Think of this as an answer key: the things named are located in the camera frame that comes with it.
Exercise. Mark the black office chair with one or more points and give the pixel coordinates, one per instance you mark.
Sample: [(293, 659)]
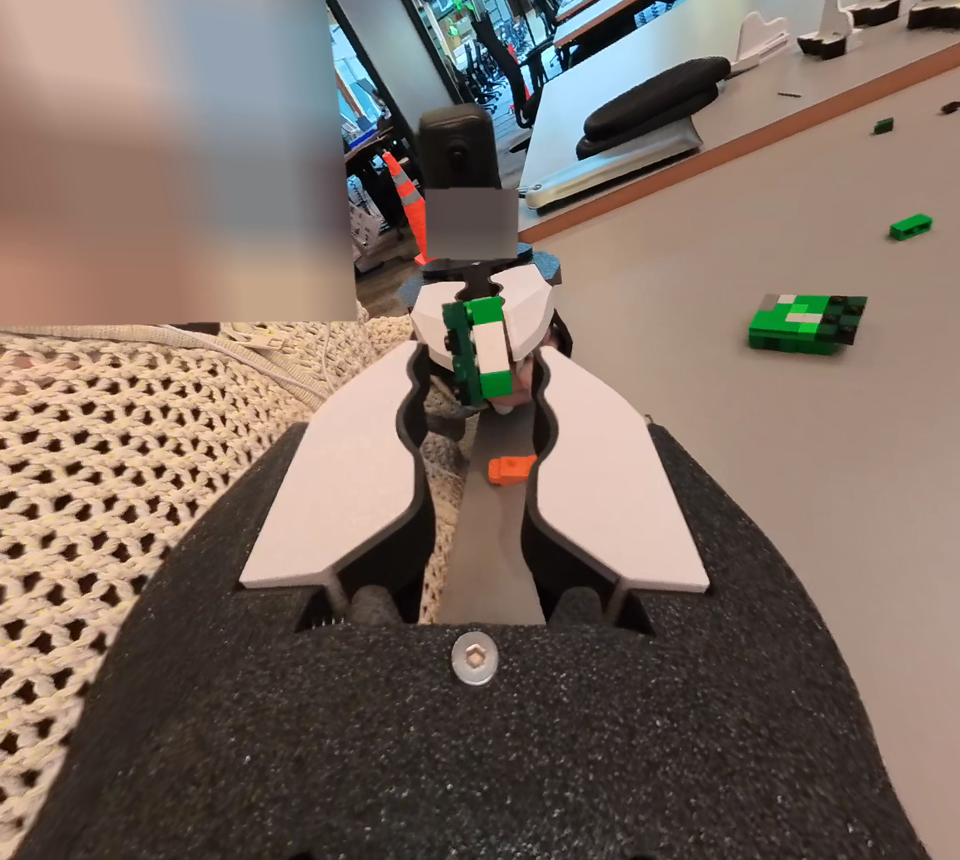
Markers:
[(521, 72)]

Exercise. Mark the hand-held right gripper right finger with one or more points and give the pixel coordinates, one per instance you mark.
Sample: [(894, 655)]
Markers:
[(615, 492)]

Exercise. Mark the black framed whiteboard easel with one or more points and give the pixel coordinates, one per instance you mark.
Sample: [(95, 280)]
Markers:
[(390, 12)]

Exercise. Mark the person's left hand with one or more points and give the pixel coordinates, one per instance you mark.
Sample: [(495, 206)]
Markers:
[(525, 384)]

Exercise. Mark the bright green lego brick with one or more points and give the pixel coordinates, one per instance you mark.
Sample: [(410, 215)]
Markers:
[(911, 227)]

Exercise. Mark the orange brick separator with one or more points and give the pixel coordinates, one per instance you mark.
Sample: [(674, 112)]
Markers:
[(510, 468)]

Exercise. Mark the green lego block assembly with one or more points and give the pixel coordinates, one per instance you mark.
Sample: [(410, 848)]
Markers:
[(487, 350)]

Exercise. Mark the flat green lego panel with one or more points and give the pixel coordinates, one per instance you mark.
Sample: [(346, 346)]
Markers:
[(795, 327)]

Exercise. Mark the black padded cushion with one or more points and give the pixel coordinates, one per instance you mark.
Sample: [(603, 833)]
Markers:
[(652, 102)]

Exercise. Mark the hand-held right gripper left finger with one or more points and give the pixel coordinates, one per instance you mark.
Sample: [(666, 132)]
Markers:
[(337, 485)]

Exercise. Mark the silver flat tray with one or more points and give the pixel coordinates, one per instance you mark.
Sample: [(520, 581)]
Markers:
[(600, 177)]

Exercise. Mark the white cardboard box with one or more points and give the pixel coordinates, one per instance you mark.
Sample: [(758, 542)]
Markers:
[(375, 230)]

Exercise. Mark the orange traffic cone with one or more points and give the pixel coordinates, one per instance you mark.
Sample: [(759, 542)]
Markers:
[(405, 200)]

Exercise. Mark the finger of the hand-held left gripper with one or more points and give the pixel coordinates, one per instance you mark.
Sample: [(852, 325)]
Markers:
[(429, 324), (532, 312)]

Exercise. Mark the small dark green lego brick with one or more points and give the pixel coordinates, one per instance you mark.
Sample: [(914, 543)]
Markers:
[(883, 126)]

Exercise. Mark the white wedge part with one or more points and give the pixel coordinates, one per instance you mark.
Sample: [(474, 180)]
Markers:
[(757, 42)]

